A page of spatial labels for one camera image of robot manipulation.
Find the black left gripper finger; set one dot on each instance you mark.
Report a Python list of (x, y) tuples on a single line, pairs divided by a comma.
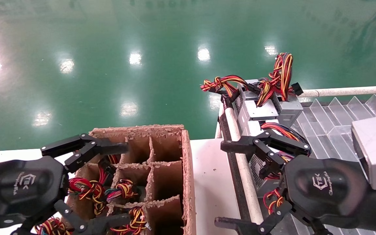
[(109, 222), (109, 149)]

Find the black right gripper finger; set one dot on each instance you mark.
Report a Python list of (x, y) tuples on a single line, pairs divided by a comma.
[(240, 144)]

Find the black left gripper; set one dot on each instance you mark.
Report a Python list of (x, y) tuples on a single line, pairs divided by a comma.
[(18, 189)]

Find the white cart leg pipe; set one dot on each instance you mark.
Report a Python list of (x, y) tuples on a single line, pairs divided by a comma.
[(218, 132)]

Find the brown cardboard divider box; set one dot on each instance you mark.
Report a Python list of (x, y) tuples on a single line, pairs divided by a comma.
[(168, 179)]

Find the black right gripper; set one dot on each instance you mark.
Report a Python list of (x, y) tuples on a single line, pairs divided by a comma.
[(325, 189)]

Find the white padded cart pipe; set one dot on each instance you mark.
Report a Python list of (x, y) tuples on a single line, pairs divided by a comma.
[(245, 176), (338, 91)]

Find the clear plastic divider tray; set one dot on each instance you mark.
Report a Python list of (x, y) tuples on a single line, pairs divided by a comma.
[(325, 130)]

